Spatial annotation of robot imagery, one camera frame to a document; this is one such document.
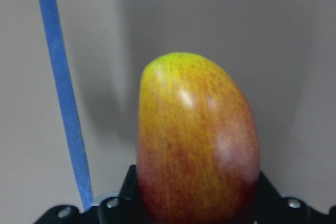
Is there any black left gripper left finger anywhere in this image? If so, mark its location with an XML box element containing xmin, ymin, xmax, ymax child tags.
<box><xmin>35</xmin><ymin>165</ymin><xmax>147</xmax><ymax>224</ymax></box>

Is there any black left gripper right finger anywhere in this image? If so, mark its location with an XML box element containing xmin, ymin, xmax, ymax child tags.
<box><xmin>253</xmin><ymin>172</ymin><xmax>335</xmax><ymax>224</ymax></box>

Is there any red yellow mango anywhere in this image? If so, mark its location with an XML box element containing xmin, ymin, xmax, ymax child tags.
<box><xmin>136</xmin><ymin>52</ymin><xmax>260</xmax><ymax>223</ymax></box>

